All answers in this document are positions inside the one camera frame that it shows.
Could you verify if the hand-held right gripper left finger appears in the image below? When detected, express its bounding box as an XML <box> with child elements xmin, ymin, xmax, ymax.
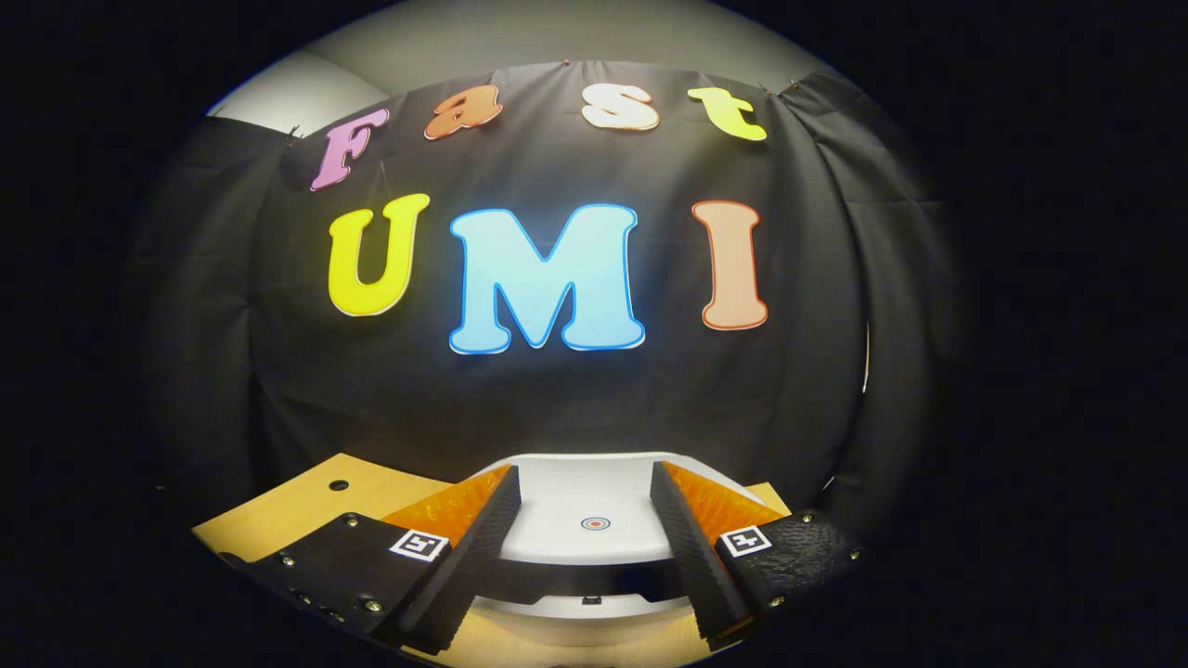
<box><xmin>243</xmin><ymin>463</ymin><xmax>523</xmax><ymax>655</ymax></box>

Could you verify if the black backdrop cloth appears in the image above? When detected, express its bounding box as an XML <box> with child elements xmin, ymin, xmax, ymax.
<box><xmin>130</xmin><ymin>60</ymin><xmax>966</xmax><ymax>548</ymax></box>

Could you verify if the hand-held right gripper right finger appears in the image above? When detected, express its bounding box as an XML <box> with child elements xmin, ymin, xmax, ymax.
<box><xmin>650</xmin><ymin>460</ymin><xmax>864</xmax><ymax>650</ymax></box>

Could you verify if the white desktop garbage bin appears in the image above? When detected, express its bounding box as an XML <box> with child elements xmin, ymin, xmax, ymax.
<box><xmin>461</xmin><ymin>452</ymin><xmax>760</xmax><ymax>648</ymax></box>

